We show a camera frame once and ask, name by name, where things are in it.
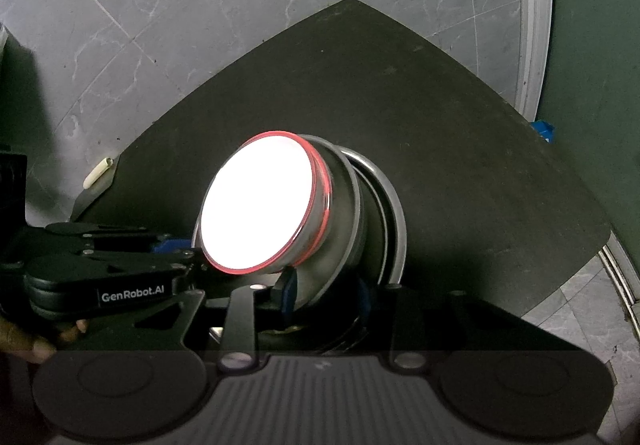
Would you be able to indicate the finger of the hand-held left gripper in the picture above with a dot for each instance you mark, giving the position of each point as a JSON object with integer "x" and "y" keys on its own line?
{"x": 150, "y": 261}
{"x": 162, "y": 245}

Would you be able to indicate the dark box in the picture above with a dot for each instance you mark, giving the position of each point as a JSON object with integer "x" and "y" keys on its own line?
{"x": 12, "y": 185}

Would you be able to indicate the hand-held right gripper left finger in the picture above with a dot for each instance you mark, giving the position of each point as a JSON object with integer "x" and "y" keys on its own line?
{"x": 287, "y": 295}

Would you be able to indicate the stainless steel bowl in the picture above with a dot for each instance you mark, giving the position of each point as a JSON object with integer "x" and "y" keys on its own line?
{"x": 345, "y": 215}

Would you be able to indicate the white ceramic bowl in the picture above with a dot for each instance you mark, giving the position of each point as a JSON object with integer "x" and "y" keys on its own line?
{"x": 260, "y": 200}
{"x": 319, "y": 225}

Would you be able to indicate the small blue object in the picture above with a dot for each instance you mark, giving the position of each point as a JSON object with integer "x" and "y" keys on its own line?
{"x": 542, "y": 130}

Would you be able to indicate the white metal door frame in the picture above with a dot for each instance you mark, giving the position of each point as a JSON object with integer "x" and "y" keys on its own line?
{"x": 535, "y": 25}

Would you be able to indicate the white cylindrical stick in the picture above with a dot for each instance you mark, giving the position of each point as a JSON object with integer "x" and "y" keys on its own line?
{"x": 100, "y": 171}

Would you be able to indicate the green door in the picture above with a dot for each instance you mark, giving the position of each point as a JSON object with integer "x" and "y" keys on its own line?
{"x": 590, "y": 50}

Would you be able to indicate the person's left hand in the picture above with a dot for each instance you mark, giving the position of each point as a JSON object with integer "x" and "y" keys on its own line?
{"x": 30, "y": 347}

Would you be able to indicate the kitchen cleaver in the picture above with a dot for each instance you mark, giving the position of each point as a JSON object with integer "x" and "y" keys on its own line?
{"x": 95, "y": 200}

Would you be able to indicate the metal floor rail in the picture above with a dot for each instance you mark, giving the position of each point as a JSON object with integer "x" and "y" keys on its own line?
{"x": 617, "y": 275}

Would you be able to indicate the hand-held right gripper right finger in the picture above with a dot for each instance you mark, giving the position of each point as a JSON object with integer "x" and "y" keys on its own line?
{"x": 402, "y": 320}

